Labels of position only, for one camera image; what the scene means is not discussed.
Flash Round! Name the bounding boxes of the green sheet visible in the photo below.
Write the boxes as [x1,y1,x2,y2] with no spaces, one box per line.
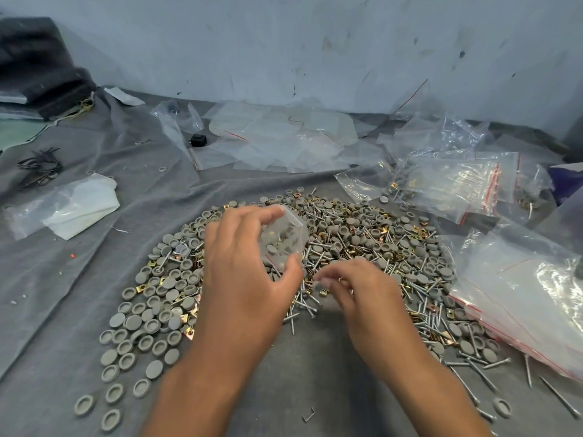
[0,117,48,154]

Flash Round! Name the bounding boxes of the person's right hand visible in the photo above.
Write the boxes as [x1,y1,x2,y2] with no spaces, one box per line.
[313,260,413,376]

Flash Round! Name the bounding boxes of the person's right forearm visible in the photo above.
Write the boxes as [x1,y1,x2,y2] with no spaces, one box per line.
[378,355,493,437]

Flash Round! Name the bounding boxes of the white plastic bag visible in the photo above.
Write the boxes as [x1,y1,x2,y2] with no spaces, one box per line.
[2,173,121,242]

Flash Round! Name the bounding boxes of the pile of silver screws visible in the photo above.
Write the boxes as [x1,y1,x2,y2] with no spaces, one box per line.
[262,190,583,424]

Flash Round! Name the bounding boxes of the white paper scrap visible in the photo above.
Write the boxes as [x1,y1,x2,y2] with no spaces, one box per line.
[103,86,146,107]

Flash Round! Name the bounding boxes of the grey cloth table cover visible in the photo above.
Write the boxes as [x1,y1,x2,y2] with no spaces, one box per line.
[0,86,583,437]

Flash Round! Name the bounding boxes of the purple object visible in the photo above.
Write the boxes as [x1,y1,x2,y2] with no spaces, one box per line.
[548,163,583,206]

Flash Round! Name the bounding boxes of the person's left hand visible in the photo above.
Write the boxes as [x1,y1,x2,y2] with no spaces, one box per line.
[195,205,304,360]

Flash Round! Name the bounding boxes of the crumpled clear bags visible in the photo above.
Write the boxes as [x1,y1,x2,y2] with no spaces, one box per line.
[377,109,492,161]

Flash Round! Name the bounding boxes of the person's left forearm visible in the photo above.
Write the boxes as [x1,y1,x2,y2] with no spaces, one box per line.
[142,349,274,437]

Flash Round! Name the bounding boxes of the red thread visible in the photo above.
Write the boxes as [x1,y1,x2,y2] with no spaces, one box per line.
[391,79,429,115]

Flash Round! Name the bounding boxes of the stack of large zip bags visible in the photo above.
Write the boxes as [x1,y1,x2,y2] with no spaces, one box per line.
[448,217,583,383]

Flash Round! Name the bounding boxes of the heap of empty clear bags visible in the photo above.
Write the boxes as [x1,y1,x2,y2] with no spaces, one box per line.
[150,97,393,174]

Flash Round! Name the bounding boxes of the folded dark fabric stack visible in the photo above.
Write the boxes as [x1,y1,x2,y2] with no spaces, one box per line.
[0,16,97,122]

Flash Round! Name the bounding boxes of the small clear bag with parts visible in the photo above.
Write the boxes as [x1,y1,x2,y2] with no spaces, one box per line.
[257,205,310,272]

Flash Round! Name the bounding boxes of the pile of grey round caps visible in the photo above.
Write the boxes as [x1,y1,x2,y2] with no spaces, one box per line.
[73,188,513,434]

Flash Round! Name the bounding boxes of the bundle of black ties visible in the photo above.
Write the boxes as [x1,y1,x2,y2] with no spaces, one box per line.
[17,147,64,188]

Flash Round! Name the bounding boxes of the heap of filled zip bags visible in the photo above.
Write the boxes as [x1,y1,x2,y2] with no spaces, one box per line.
[335,151,555,224]

